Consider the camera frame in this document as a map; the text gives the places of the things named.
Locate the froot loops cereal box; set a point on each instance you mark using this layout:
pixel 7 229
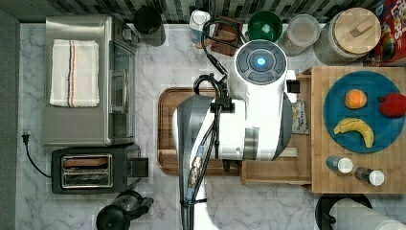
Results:
pixel 391 48

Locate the glass french press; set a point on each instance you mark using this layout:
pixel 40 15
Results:
pixel 127 206

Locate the white paper towel roll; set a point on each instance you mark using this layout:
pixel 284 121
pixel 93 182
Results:
pixel 351 215

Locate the orange toy fruit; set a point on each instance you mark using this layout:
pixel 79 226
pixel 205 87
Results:
pixel 355 99

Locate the dark wooden cutting board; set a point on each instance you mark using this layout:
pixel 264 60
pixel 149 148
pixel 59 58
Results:
pixel 167 156

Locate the brown wooden utensil holder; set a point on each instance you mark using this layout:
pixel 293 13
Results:
pixel 223 32

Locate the dark pepper shaker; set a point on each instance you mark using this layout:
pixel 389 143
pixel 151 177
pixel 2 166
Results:
pixel 373 177

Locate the glass jar with wooden lid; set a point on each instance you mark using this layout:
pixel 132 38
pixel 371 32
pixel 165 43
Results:
pixel 348 36

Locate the yellow toy banana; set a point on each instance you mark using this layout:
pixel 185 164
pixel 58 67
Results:
pixel 358 125

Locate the blue round plate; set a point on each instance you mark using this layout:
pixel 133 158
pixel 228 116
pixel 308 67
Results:
pixel 374 85

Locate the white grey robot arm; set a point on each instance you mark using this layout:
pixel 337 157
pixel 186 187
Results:
pixel 246 115

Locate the black paper towel holder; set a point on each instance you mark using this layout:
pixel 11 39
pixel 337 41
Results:
pixel 324 219

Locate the green plastic cup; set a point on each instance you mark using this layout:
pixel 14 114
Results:
pixel 265 25

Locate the clear plastic cereal container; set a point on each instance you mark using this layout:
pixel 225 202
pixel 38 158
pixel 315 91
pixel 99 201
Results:
pixel 302 31

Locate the bamboo drawer with black handle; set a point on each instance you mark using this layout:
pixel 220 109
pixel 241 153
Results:
pixel 284 170

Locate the wooden toy toast slice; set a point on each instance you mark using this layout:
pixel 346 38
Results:
pixel 85 162

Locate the white blue bottle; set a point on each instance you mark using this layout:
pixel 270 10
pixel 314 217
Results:
pixel 197 21

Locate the black slot toaster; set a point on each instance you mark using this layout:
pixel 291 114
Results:
pixel 124 163

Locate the bamboo drawer cabinet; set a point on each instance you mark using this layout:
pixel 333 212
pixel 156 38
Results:
pixel 391 160

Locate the stainless steel toaster oven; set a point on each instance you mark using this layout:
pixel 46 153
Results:
pixel 111 122

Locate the black round pot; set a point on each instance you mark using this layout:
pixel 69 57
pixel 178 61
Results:
pixel 148 22

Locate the packet in drawer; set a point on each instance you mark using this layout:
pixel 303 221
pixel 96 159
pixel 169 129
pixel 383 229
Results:
pixel 299 125

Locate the white striped folded towel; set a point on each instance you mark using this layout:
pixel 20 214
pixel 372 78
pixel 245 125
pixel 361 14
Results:
pixel 75 71

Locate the blue spice shaker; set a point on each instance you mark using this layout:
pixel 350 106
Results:
pixel 339 164

